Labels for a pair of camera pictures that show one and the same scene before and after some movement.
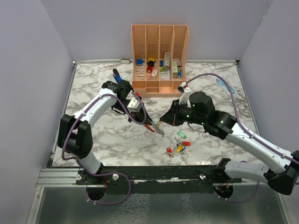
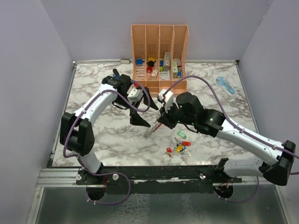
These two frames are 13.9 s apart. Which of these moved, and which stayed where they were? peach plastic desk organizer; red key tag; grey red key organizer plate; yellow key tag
Moved: grey red key organizer plate
Stayed: peach plastic desk organizer; red key tag; yellow key tag
